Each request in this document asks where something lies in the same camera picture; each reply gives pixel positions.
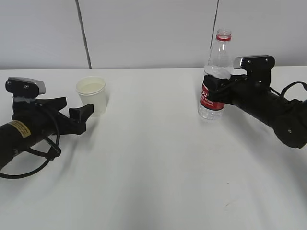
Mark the white paper cup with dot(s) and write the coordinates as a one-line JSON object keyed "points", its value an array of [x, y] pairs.
{"points": [[92, 90]]}

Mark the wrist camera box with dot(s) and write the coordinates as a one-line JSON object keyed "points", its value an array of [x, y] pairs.
{"points": [[258, 67], [25, 87]]}

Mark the clear plastic water bottle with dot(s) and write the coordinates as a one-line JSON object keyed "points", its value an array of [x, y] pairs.
{"points": [[218, 68]]}

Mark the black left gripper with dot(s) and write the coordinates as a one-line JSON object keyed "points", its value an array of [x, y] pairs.
{"points": [[45, 115]]}

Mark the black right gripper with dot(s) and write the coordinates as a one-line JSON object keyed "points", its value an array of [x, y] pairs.
{"points": [[237, 89]]}

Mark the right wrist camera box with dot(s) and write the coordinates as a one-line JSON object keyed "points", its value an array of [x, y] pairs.
{"points": [[258, 67]]}

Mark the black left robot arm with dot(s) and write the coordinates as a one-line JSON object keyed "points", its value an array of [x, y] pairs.
{"points": [[19, 136]]}

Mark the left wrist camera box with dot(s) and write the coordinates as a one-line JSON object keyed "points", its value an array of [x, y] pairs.
{"points": [[25, 87]]}

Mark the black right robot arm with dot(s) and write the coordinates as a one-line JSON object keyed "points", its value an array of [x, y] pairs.
{"points": [[288, 118]]}

